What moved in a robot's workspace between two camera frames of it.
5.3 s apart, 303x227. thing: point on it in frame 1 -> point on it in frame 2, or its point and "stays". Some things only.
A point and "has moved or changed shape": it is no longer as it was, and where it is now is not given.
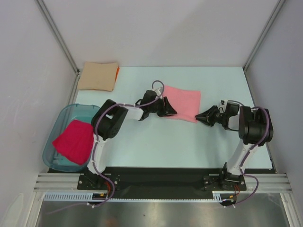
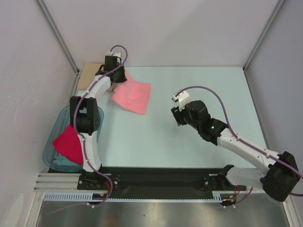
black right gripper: [207, 116] -> [178, 115]
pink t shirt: [186, 103] has moved or changed shape
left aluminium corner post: [43, 9] stays
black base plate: [159, 180] stays
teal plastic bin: [52, 158] stays
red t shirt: [75, 141] stays
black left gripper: [166, 110] -> [124, 78]
